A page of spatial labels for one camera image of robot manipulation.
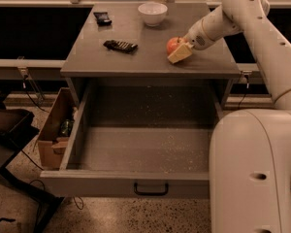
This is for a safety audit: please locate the brown cardboard box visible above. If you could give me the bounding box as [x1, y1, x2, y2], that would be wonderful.
[37, 88, 76, 169]

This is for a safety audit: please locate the black drawer handle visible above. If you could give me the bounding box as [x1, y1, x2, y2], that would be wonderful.
[134, 183, 169, 196]

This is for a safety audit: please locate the dark chair at left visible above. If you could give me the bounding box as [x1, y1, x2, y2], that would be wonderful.
[0, 88, 64, 233]

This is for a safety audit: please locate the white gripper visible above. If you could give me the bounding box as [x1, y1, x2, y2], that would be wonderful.
[168, 20, 214, 64]

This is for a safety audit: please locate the black snack packet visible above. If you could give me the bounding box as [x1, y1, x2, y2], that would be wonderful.
[93, 12, 112, 26]

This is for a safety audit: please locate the black cable at left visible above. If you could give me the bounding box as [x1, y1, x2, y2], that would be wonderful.
[21, 75, 51, 114]

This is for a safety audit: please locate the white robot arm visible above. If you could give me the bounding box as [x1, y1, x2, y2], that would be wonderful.
[168, 0, 291, 233]

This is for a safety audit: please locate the dark snack bar wrapper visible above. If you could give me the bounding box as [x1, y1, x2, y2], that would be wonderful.
[103, 40, 138, 53]

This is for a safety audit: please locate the open grey top drawer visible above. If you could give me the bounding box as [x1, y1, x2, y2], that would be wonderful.
[41, 83, 221, 199]

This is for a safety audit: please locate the green can in box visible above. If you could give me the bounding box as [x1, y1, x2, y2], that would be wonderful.
[59, 119, 74, 137]

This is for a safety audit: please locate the grey cabinet with counter top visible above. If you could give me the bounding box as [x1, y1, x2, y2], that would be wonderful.
[59, 1, 243, 109]

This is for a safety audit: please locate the red apple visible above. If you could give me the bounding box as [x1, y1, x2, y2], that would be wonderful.
[166, 37, 180, 54]

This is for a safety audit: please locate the white ceramic bowl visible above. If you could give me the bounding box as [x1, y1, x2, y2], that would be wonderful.
[138, 2, 168, 26]

